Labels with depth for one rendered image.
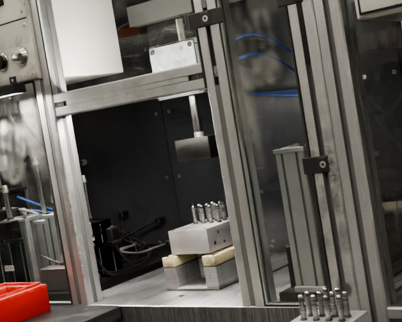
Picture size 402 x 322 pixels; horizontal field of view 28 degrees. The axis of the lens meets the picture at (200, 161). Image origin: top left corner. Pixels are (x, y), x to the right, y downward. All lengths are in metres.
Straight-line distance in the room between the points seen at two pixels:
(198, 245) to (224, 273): 0.07
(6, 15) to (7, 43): 0.06
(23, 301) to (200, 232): 0.37
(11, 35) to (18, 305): 0.54
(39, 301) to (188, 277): 0.30
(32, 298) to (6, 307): 0.06
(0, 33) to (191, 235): 0.56
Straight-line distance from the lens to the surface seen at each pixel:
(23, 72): 1.65
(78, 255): 1.63
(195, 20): 1.37
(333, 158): 1.26
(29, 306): 1.62
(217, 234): 1.59
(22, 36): 1.65
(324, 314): 1.20
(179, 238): 1.60
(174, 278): 1.62
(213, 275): 1.56
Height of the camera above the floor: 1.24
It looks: 3 degrees down
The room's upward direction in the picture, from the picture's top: 9 degrees counter-clockwise
